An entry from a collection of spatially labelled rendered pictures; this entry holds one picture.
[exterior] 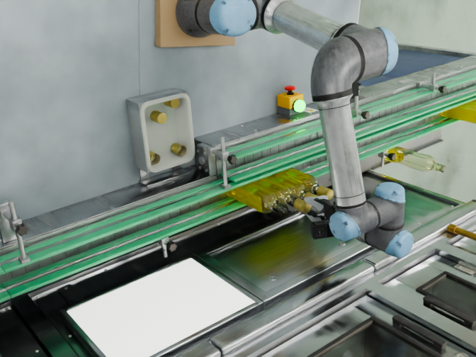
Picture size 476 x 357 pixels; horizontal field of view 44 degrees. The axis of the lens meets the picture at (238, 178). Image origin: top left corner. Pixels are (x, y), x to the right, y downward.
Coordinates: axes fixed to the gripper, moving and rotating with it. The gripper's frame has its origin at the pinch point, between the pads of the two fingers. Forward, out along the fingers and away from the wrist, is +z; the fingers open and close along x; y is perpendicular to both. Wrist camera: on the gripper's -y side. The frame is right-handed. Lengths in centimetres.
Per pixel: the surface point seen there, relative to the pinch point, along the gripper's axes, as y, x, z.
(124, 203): -45, 7, 30
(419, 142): 96, -14, 29
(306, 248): -2.2, -12.7, -1.9
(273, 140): 8.1, 13.5, 23.5
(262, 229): -4.8, -12.2, 16.0
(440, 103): 101, 4, 23
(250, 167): -0.5, 5.9, 25.5
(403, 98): 76, 12, 23
